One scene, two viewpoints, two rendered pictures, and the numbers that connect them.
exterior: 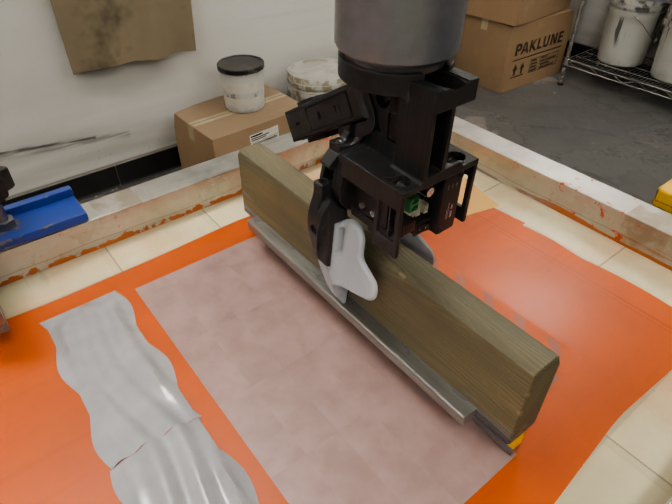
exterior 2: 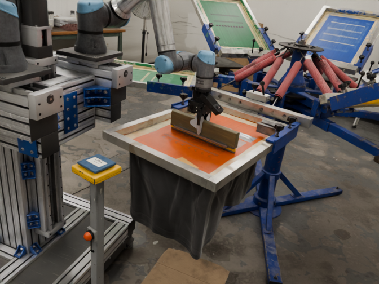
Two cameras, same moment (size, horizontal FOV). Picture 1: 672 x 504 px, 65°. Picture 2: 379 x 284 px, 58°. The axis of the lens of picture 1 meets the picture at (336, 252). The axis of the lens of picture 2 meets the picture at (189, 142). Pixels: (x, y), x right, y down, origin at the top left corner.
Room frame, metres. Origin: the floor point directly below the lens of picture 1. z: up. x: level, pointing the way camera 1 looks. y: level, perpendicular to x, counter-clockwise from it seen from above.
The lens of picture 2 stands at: (1.70, -0.52, 1.60)
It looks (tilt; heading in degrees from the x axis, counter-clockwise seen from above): 25 degrees down; 162
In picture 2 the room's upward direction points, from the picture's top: 7 degrees clockwise
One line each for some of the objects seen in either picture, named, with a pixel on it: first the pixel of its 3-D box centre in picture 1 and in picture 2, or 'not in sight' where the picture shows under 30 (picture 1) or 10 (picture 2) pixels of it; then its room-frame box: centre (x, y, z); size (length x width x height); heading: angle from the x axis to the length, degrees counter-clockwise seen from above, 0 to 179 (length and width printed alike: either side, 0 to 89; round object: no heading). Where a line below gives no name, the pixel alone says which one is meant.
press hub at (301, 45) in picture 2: not in sight; (280, 132); (-0.36, 0.85, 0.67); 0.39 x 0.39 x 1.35
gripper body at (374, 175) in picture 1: (395, 145); (200, 100); (0.32, -0.04, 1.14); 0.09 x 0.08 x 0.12; 38
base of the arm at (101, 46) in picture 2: not in sight; (90, 40); (-0.04, -0.50, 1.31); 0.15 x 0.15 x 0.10
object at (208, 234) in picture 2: not in sight; (232, 195); (0.49, 0.11, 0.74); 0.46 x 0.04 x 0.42; 128
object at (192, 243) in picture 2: not in sight; (164, 198); (0.48, -0.20, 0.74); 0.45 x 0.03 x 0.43; 38
